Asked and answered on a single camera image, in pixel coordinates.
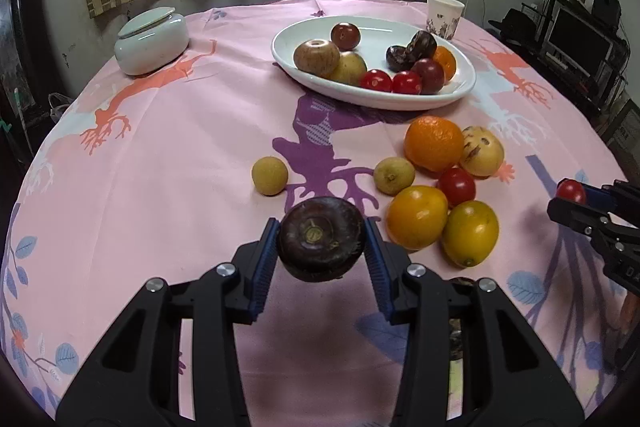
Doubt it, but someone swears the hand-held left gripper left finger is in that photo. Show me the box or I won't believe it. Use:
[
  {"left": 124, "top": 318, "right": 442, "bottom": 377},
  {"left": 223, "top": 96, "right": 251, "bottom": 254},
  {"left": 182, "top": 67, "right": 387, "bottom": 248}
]
[{"left": 57, "top": 218, "right": 279, "bottom": 427}]

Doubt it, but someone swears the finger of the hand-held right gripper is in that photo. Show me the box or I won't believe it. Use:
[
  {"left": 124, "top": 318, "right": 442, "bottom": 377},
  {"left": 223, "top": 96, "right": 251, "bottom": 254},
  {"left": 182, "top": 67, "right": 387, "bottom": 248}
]
[
  {"left": 546, "top": 198, "right": 621, "bottom": 255},
  {"left": 582, "top": 179, "right": 640, "bottom": 228}
]

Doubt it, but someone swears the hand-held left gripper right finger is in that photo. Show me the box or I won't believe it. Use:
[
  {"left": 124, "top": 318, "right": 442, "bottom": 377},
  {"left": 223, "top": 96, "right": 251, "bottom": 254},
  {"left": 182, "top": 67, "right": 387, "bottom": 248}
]
[{"left": 363, "top": 217, "right": 586, "bottom": 427}]

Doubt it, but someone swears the red cherry tomato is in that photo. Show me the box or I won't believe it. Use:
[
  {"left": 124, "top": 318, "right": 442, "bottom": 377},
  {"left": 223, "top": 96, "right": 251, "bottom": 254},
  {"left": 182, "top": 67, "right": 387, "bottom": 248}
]
[
  {"left": 360, "top": 69, "right": 393, "bottom": 92},
  {"left": 556, "top": 178, "right": 587, "bottom": 206},
  {"left": 437, "top": 167, "right": 477, "bottom": 208},
  {"left": 391, "top": 71, "right": 423, "bottom": 96}
]

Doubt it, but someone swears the dark purple water chestnut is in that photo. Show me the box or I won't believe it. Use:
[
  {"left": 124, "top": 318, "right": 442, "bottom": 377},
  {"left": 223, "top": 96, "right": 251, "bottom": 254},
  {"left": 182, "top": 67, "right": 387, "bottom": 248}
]
[
  {"left": 407, "top": 30, "right": 438, "bottom": 60},
  {"left": 276, "top": 197, "right": 366, "bottom": 282},
  {"left": 386, "top": 46, "right": 416, "bottom": 72}
]

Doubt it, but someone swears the orange mandarin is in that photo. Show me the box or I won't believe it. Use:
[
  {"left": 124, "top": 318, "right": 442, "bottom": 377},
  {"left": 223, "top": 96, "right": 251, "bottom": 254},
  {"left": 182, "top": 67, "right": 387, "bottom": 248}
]
[
  {"left": 404, "top": 116, "right": 465, "bottom": 172},
  {"left": 432, "top": 46, "right": 458, "bottom": 82}
]

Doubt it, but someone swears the small brownish pink fruit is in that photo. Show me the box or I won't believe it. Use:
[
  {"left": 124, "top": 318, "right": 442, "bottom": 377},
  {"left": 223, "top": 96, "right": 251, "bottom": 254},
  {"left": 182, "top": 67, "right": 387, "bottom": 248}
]
[{"left": 293, "top": 38, "right": 341, "bottom": 78}]

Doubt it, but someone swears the dark brownish plum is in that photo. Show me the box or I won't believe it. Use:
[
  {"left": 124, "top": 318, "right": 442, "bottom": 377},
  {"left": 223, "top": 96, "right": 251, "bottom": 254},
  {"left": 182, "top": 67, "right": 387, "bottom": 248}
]
[{"left": 331, "top": 22, "right": 362, "bottom": 52}]

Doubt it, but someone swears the white oval plate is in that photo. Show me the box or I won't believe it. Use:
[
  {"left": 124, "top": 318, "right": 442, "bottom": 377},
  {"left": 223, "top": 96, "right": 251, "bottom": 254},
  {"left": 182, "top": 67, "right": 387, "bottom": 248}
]
[{"left": 271, "top": 16, "right": 477, "bottom": 111}]

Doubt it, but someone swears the cardboard box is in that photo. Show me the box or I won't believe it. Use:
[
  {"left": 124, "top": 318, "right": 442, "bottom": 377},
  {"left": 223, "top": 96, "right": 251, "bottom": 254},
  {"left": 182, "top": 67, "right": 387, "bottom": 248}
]
[{"left": 607, "top": 107, "right": 640, "bottom": 152}]

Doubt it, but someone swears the yellow tomato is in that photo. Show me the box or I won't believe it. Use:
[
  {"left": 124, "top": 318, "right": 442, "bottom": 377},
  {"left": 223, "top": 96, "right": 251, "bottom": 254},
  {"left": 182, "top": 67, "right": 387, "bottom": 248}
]
[
  {"left": 386, "top": 185, "right": 449, "bottom": 251},
  {"left": 441, "top": 200, "right": 500, "bottom": 269}
]

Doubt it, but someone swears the small tan longan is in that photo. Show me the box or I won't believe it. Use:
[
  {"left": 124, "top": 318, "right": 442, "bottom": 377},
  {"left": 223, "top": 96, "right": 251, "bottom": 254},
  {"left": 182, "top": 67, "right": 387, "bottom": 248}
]
[
  {"left": 251, "top": 156, "right": 290, "bottom": 196},
  {"left": 373, "top": 157, "right": 416, "bottom": 196}
]

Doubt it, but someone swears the tan speckled round fruit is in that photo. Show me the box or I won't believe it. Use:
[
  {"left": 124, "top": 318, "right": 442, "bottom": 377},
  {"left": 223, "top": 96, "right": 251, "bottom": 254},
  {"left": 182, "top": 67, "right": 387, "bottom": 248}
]
[{"left": 460, "top": 126, "right": 505, "bottom": 178}]

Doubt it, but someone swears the pink printed tablecloth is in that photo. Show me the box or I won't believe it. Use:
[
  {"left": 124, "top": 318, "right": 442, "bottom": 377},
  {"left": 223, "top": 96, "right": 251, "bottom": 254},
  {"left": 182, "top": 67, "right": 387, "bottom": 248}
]
[{"left": 0, "top": 0, "right": 633, "bottom": 427}]

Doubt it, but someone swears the black monitor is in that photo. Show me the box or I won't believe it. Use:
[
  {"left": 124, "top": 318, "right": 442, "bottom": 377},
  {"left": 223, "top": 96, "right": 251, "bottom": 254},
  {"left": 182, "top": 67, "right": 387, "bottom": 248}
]
[{"left": 545, "top": 2, "right": 613, "bottom": 65}]

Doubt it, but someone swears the black speaker box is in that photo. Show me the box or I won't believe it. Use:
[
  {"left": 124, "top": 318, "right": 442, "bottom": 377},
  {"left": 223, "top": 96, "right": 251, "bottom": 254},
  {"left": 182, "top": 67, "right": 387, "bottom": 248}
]
[{"left": 592, "top": 0, "right": 623, "bottom": 28}]

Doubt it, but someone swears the black hat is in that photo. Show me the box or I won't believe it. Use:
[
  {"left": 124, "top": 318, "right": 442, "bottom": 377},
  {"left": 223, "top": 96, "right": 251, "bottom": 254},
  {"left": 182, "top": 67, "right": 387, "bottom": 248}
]
[{"left": 487, "top": 8, "right": 538, "bottom": 45}]

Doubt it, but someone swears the red plum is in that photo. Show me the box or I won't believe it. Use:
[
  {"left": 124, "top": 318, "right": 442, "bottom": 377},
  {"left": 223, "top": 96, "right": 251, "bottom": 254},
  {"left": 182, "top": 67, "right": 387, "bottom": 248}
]
[{"left": 411, "top": 58, "right": 446, "bottom": 95}]

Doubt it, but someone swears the small tan round fruit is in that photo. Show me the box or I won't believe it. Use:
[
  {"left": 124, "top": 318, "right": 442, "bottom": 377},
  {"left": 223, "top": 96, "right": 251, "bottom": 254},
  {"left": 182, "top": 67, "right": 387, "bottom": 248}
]
[{"left": 330, "top": 51, "right": 368, "bottom": 86}]

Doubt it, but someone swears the printed paper cup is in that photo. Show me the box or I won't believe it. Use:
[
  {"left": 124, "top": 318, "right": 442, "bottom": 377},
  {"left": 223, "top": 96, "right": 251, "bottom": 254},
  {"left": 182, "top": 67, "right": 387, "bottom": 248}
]
[{"left": 426, "top": 0, "right": 466, "bottom": 40}]

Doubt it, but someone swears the white lidded ceramic jar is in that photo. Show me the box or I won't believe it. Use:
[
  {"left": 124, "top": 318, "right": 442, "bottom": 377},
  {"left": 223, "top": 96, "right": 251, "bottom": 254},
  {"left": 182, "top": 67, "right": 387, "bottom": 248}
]
[{"left": 114, "top": 7, "right": 191, "bottom": 76}]

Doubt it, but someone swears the white plastic bag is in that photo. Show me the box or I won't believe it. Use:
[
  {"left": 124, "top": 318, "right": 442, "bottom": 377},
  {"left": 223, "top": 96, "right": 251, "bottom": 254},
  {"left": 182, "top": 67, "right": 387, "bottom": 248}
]
[{"left": 47, "top": 93, "right": 73, "bottom": 122}]

